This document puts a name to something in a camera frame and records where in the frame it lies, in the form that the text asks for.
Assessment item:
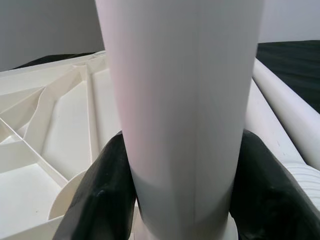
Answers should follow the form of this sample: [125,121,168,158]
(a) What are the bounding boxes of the white plastic table top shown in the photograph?
[0,48,238,240]

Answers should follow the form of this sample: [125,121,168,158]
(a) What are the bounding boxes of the white plastic table leg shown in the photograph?
[252,58,320,171]
[244,79,320,208]
[94,0,265,240]

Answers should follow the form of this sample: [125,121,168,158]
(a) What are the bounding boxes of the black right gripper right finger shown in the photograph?
[231,129,320,240]

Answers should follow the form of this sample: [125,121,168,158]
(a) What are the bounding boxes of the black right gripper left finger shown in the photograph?
[53,129,137,240]

